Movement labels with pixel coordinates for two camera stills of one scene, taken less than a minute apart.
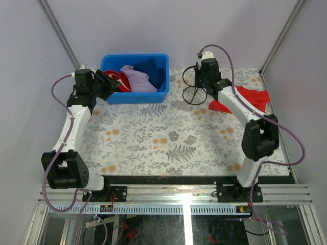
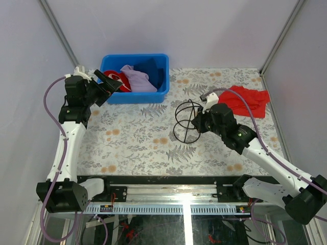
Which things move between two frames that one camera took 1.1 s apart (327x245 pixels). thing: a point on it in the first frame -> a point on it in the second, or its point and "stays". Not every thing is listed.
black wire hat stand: [192, 95] -> [185, 130]
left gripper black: [109, 84] stays
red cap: [125, 85] stays
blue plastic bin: [115, 62] stays
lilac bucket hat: [138, 81] stays
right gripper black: [198, 70] -> [198, 122]
